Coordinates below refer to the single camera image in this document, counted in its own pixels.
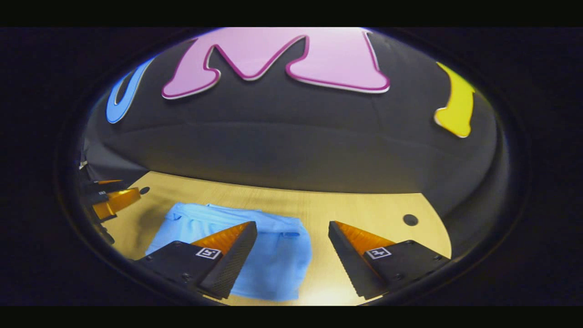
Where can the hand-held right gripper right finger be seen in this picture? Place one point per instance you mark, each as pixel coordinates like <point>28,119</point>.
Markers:
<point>350,262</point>

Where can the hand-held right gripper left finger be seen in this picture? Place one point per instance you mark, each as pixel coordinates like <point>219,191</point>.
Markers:
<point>237,262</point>

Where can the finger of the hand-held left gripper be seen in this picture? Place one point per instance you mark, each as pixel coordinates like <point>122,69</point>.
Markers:
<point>118,200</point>
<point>102,186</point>

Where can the light blue T-shirt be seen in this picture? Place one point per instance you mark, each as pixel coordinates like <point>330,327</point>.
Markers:
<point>273,264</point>

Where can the black backdrop cloth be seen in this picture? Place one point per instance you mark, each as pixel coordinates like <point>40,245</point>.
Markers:
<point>291,136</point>

